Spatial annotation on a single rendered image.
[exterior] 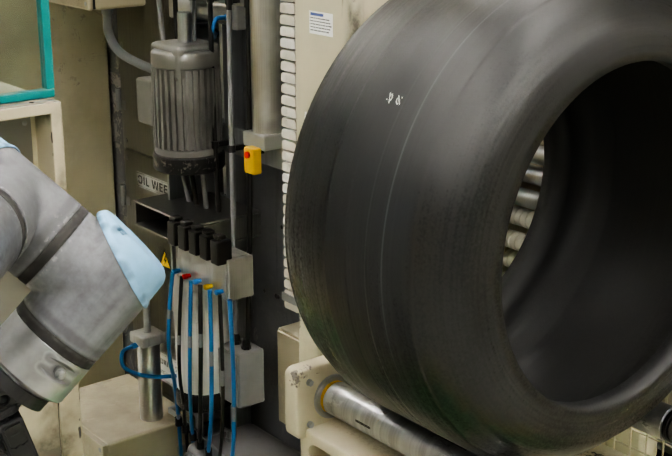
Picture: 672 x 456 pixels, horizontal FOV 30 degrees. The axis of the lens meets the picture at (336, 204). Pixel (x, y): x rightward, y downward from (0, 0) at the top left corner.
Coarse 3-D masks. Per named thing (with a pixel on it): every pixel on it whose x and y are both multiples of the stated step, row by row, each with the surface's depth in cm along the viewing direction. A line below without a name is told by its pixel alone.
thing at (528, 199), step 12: (540, 144) 203; (540, 156) 191; (528, 168) 196; (540, 168) 194; (528, 180) 196; (540, 180) 193; (528, 192) 195; (516, 204) 198; (528, 204) 195; (516, 216) 199; (528, 216) 197; (516, 228) 204; (528, 228) 198; (516, 240) 198; (504, 252) 204; (516, 252) 202; (504, 264) 203
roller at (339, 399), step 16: (336, 384) 165; (336, 400) 163; (352, 400) 161; (368, 400) 160; (336, 416) 163; (352, 416) 160; (368, 416) 158; (384, 416) 156; (400, 416) 156; (368, 432) 158; (384, 432) 155; (400, 432) 153; (416, 432) 152; (432, 432) 151; (400, 448) 153; (416, 448) 151; (432, 448) 149; (448, 448) 148
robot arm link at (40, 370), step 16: (16, 320) 115; (0, 336) 115; (16, 336) 114; (32, 336) 114; (0, 352) 114; (16, 352) 114; (32, 352) 114; (48, 352) 114; (16, 368) 114; (32, 368) 114; (48, 368) 114; (64, 368) 115; (80, 368) 116; (32, 384) 114; (48, 384) 115; (64, 384) 116; (48, 400) 116
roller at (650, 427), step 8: (656, 408) 158; (664, 408) 158; (648, 416) 158; (656, 416) 157; (664, 416) 157; (640, 424) 159; (648, 424) 158; (656, 424) 157; (664, 424) 156; (648, 432) 159; (656, 432) 157; (664, 432) 156; (664, 440) 158
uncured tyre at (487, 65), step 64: (448, 0) 138; (512, 0) 132; (576, 0) 132; (640, 0) 136; (384, 64) 135; (448, 64) 129; (512, 64) 127; (576, 64) 129; (640, 64) 163; (320, 128) 138; (384, 128) 131; (448, 128) 125; (512, 128) 126; (576, 128) 173; (640, 128) 169; (320, 192) 136; (384, 192) 129; (448, 192) 125; (512, 192) 127; (576, 192) 176; (640, 192) 172; (320, 256) 137; (384, 256) 129; (448, 256) 126; (576, 256) 176; (640, 256) 171; (320, 320) 142; (384, 320) 131; (448, 320) 128; (512, 320) 174; (576, 320) 173; (640, 320) 167; (384, 384) 139; (448, 384) 132; (512, 384) 134; (576, 384) 164; (640, 384) 149; (512, 448) 140; (576, 448) 145
